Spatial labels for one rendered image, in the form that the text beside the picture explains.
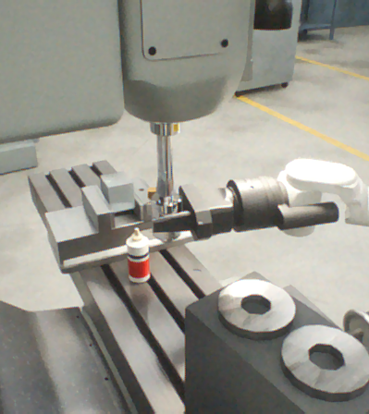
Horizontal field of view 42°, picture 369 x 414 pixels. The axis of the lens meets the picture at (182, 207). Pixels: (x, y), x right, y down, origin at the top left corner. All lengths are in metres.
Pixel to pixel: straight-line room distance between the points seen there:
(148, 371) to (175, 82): 0.43
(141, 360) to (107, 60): 0.47
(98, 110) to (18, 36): 0.10
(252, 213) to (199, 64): 0.27
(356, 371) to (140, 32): 0.41
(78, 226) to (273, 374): 0.57
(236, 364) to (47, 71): 0.36
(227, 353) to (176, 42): 0.35
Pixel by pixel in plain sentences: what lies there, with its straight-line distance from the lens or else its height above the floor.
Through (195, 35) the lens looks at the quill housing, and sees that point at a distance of 0.57.
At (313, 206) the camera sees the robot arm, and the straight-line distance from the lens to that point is 0.78.
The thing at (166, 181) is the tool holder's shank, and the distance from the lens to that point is 0.72.
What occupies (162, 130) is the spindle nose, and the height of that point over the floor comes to 1.29.
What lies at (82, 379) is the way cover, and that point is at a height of 0.89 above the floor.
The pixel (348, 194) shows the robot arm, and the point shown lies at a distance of 0.79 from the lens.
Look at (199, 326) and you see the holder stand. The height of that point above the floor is 1.13.
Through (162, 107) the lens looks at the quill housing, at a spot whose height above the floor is 1.34.
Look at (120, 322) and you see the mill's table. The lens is 0.84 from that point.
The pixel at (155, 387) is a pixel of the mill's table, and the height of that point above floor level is 0.95.
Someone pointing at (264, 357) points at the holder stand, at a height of 1.14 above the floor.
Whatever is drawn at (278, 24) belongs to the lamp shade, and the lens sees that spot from 0.78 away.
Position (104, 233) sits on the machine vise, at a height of 1.01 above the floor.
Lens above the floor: 1.52
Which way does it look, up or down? 30 degrees down
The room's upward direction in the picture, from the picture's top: straight up
